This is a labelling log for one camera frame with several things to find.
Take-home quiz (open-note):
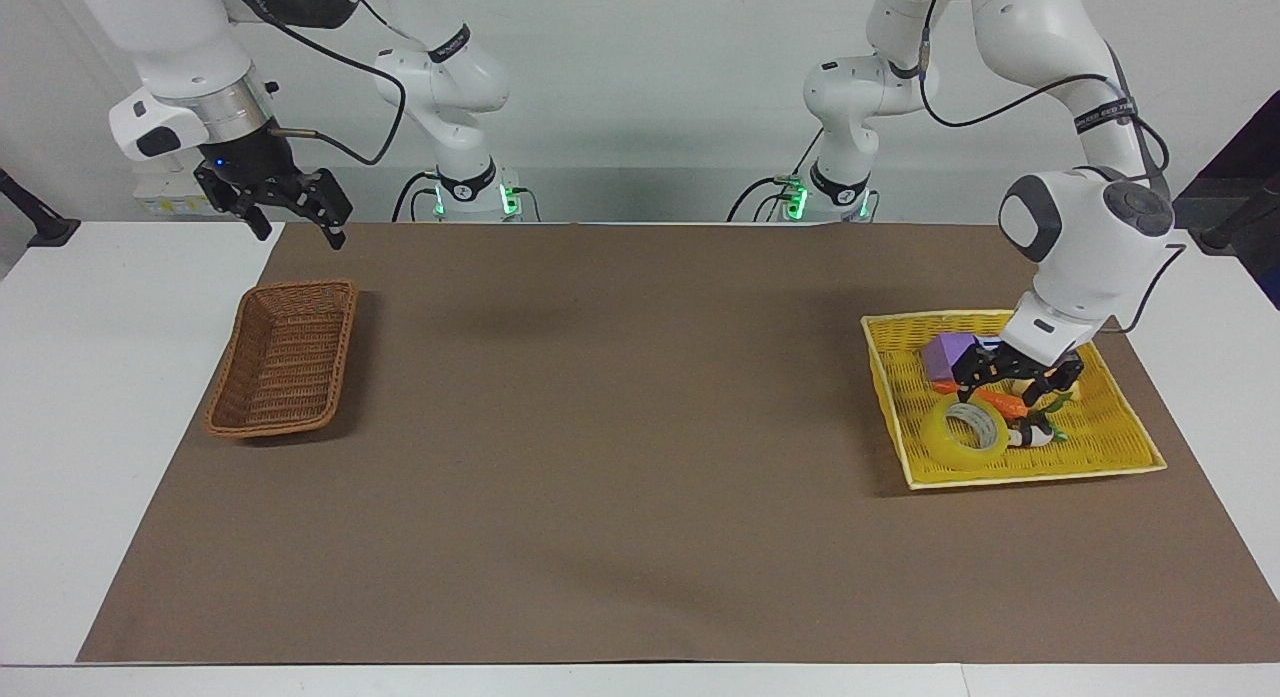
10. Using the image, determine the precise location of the purple block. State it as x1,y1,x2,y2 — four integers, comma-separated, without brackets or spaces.
921,333,978,387

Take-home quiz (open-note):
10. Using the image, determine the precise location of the yellow clear tape roll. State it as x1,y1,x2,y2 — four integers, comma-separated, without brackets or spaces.
919,394,1012,472

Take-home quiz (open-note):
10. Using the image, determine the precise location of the orange toy carrot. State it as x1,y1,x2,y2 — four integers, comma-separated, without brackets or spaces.
930,379,1077,444

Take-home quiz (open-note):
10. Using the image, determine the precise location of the yellow woven basket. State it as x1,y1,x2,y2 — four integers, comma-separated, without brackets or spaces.
861,309,1169,492

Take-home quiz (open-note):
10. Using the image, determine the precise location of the black stand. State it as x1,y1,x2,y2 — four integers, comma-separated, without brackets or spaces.
1172,89,1280,310
0,166,82,249

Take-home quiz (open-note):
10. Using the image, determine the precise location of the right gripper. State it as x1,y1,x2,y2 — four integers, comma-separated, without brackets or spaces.
194,124,354,251

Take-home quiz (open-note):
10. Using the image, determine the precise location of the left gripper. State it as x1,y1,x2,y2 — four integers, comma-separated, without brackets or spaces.
951,339,1085,411

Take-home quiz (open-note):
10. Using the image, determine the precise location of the black cable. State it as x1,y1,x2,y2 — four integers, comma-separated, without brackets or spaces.
876,0,1173,193
1098,241,1188,336
391,169,443,224
726,125,827,224
222,0,409,167

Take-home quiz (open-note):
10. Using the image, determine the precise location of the brown wicker basket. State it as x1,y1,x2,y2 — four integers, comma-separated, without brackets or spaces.
204,279,360,440

